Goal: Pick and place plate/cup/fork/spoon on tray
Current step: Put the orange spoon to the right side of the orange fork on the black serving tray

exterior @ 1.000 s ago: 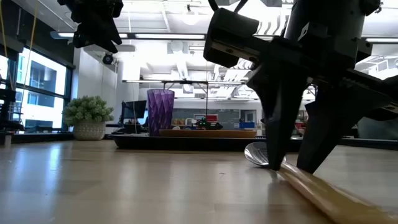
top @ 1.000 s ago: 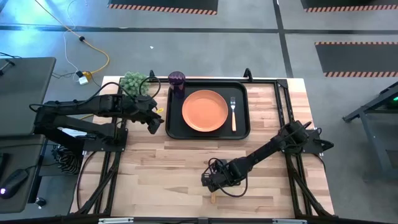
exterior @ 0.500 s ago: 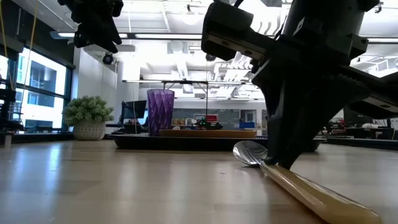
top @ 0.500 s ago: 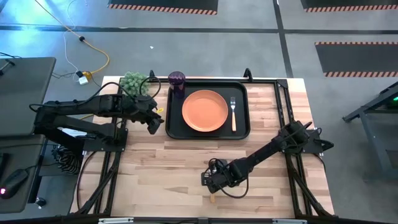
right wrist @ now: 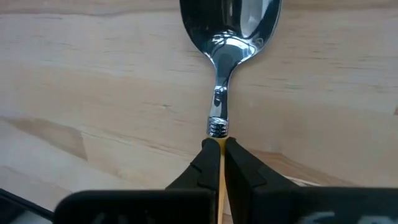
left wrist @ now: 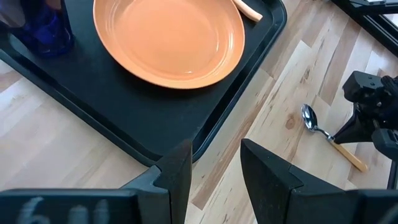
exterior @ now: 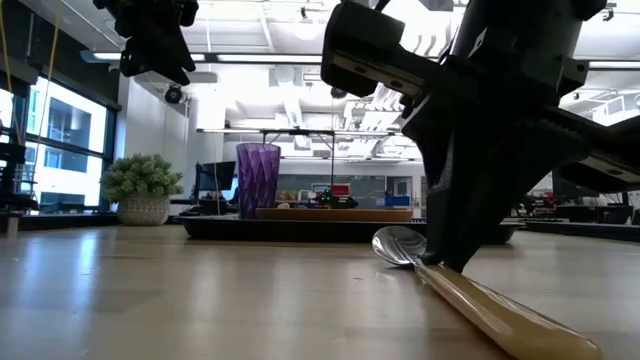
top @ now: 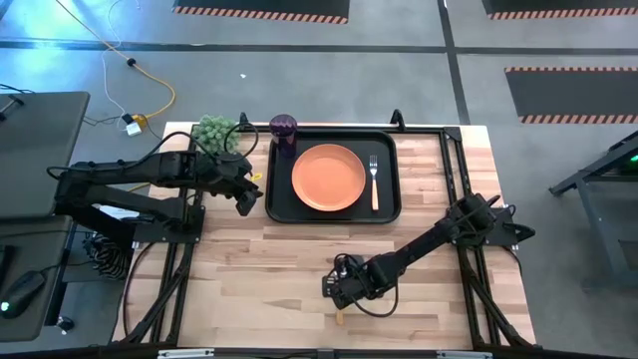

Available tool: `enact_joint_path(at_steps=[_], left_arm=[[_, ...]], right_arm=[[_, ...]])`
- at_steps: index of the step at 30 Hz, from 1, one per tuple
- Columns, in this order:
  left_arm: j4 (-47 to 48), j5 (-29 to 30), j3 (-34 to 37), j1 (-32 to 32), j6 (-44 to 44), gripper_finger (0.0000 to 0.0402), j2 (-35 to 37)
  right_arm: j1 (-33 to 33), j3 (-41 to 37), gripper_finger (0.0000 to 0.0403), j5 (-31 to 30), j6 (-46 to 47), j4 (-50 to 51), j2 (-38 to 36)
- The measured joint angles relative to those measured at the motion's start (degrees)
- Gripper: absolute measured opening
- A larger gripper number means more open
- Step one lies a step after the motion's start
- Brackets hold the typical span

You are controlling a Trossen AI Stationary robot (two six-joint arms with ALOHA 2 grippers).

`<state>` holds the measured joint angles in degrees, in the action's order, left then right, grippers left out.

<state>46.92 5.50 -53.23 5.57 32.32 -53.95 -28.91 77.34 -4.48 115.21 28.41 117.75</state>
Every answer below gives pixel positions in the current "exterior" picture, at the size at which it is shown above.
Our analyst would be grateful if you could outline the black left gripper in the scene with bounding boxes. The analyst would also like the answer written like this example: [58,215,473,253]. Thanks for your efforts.
[93,0,200,87]

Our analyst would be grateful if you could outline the long LED light bar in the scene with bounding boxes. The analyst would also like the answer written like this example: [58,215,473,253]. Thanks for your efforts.
[80,49,640,70]

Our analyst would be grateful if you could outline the black metal rig frame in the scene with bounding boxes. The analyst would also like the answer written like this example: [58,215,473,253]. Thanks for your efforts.
[258,128,337,202]

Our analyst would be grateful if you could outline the purple faceted plastic cup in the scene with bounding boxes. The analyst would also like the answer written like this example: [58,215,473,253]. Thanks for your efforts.
[235,142,282,221]

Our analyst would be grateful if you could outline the black equipment stand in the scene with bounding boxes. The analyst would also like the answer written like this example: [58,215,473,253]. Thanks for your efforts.
[0,142,42,215]

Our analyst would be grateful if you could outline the black plastic tray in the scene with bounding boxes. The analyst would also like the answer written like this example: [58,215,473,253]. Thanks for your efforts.
[177,215,526,246]

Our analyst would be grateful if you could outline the orange plate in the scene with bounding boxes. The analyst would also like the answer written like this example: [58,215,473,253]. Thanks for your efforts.
[255,207,415,224]

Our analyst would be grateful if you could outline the wooden-handled metal spoon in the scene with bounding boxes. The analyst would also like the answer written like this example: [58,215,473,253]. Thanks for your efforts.
[371,224,605,360]

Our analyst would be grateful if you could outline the green potted plant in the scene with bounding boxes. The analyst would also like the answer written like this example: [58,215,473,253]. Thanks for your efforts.
[101,153,185,227]

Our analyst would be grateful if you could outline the large window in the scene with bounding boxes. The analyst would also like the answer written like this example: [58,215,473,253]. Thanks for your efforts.
[0,74,109,209]

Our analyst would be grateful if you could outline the yellow cable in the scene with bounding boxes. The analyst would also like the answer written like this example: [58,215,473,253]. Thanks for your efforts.
[36,0,63,152]

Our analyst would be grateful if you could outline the black computer monitor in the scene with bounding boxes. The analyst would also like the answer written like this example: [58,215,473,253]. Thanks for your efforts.
[193,160,237,202]

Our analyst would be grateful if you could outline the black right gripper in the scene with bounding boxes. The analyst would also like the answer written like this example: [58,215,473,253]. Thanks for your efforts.
[319,0,640,274]

